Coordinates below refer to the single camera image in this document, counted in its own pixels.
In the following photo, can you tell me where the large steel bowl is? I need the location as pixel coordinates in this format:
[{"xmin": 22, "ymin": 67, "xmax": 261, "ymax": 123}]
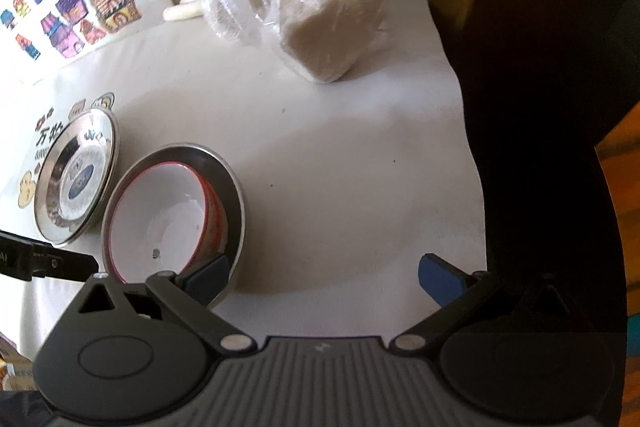
[{"xmin": 100, "ymin": 142, "xmax": 247, "ymax": 309}]

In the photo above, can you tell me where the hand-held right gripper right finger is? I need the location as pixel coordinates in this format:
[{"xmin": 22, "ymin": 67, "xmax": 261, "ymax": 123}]
[{"xmin": 391, "ymin": 252, "xmax": 583, "ymax": 356}]

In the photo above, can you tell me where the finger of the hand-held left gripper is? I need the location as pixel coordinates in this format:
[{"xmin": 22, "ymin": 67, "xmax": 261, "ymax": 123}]
[{"xmin": 30, "ymin": 244, "xmax": 99, "ymax": 284}]

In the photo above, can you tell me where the colourful cardboard box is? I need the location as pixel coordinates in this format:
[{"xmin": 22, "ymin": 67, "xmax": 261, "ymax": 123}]
[{"xmin": 0, "ymin": 332, "xmax": 37, "ymax": 394}]

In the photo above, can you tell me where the white cartoon printed tablecloth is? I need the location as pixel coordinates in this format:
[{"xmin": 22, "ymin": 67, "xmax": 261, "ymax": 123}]
[{"xmin": 0, "ymin": 0, "xmax": 493, "ymax": 360}]

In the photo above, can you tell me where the orange wooden panel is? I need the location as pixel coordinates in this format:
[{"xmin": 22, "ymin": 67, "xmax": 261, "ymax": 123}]
[{"xmin": 594, "ymin": 106, "xmax": 640, "ymax": 325}]

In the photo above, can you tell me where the white cylindrical stick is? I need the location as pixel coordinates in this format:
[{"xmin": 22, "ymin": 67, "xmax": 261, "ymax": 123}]
[{"xmin": 162, "ymin": 0, "xmax": 205, "ymax": 21}]

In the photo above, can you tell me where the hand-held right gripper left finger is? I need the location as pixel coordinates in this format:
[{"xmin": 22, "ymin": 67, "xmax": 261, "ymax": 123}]
[{"xmin": 64, "ymin": 254, "xmax": 254, "ymax": 356}]

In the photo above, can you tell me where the dark wooden furniture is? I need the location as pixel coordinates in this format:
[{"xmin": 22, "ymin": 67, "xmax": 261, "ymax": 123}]
[{"xmin": 429, "ymin": 0, "xmax": 640, "ymax": 335}]

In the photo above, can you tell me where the steel plate with blue label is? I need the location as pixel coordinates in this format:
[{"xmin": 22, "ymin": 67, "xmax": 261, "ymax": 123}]
[{"xmin": 36, "ymin": 109, "xmax": 115, "ymax": 244}]

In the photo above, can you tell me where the paper drawing of colourful houses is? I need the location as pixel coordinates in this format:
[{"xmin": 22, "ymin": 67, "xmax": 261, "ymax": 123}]
[{"xmin": 0, "ymin": 0, "xmax": 170, "ymax": 86}]

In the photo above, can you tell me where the plain steel plate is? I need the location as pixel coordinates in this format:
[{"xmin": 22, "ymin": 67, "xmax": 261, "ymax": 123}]
[{"xmin": 60, "ymin": 111, "xmax": 122, "ymax": 249}]

